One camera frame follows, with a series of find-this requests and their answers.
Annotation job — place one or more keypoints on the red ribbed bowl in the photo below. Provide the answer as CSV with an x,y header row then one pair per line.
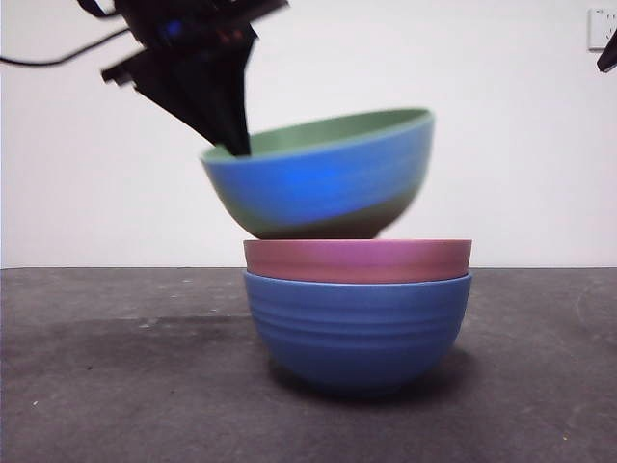
x,y
356,263

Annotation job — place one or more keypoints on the white wall socket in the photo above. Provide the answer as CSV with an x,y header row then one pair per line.
x,y
598,29

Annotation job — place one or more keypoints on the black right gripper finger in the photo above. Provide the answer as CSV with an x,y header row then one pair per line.
x,y
608,59

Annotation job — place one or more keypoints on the blue ribbed bowl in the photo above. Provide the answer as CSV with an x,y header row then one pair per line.
x,y
356,337

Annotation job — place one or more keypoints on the green ribbed bowl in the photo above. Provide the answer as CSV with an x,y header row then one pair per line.
x,y
313,188

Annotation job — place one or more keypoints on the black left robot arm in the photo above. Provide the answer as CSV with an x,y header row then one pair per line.
x,y
193,19

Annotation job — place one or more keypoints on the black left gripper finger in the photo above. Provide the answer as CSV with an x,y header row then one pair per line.
x,y
188,87
243,96

